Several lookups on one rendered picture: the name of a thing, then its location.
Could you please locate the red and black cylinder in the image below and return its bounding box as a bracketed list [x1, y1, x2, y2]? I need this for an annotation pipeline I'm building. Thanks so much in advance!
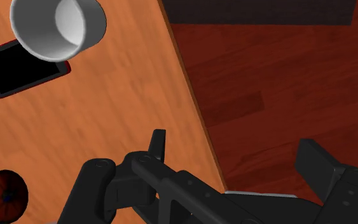
[0, 169, 29, 224]

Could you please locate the dark rug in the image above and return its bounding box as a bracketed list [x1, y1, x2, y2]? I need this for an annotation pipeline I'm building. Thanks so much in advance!
[161, 0, 357, 26]

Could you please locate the red-edged black tablet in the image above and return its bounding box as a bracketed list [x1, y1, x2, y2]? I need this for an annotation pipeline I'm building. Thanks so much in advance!
[0, 39, 72, 100]

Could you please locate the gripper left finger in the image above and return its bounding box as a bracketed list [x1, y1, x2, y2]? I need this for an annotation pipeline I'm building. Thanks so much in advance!
[57, 129, 261, 224]

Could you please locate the white cup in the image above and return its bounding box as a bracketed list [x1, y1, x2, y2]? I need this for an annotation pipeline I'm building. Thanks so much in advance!
[10, 0, 107, 63]

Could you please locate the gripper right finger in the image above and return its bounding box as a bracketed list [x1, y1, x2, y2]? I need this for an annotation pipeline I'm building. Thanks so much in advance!
[294, 138, 358, 224]

